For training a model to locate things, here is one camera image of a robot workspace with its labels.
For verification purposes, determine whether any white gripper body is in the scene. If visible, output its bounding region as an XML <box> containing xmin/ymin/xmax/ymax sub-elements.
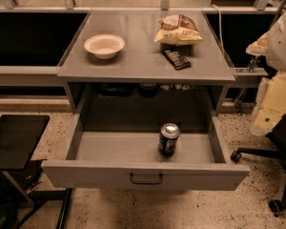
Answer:
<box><xmin>246</xmin><ymin>31</ymin><xmax>276</xmax><ymax>56</ymax></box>

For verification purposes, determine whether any blue pepsi can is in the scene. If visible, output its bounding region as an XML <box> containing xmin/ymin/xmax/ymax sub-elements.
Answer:
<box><xmin>158</xmin><ymin>123</ymin><xmax>180</xmax><ymax>156</ymax></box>

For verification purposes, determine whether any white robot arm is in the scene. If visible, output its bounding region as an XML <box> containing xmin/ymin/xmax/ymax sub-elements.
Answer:
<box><xmin>246</xmin><ymin>11</ymin><xmax>286</xmax><ymax>72</ymax></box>

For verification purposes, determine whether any grey cabinet counter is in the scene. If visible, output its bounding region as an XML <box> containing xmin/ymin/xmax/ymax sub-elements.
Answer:
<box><xmin>56</xmin><ymin>9</ymin><xmax>237</xmax><ymax>115</ymax></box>

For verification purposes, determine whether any grey open top drawer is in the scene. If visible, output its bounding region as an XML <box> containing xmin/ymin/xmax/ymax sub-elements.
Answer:
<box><xmin>41</xmin><ymin>83</ymin><xmax>251</xmax><ymax>192</ymax></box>

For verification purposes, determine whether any yellow chip bag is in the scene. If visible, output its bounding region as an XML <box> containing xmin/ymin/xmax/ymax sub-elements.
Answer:
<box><xmin>154</xmin><ymin>14</ymin><xmax>203</xmax><ymax>46</ymax></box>

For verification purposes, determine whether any dark chocolate bar wrapper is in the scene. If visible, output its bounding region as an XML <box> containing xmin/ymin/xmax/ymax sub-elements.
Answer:
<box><xmin>162</xmin><ymin>50</ymin><xmax>192</xmax><ymax>71</ymax></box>

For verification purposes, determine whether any black office chair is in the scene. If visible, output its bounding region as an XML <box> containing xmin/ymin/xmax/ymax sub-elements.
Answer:
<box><xmin>230</xmin><ymin>103</ymin><xmax>286</xmax><ymax>215</ymax></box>

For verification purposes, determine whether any white paper bowl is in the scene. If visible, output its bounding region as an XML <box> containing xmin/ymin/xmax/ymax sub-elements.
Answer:
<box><xmin>84</xmin><ymin>34</ymin><xmax>125</xmax><ymax>59</ymax></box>

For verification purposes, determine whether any white cable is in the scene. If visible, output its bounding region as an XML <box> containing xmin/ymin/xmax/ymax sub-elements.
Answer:
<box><xmin>211</xmin><ymin>4</ymin><xmax>227</xmax><ymax>57</ymax></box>

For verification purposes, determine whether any black drawer handle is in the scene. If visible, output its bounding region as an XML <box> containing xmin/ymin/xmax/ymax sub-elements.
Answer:
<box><xmin>130</xmin><ymin>173</ymin><xmax>163</xmax><ymax>185</ymax></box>

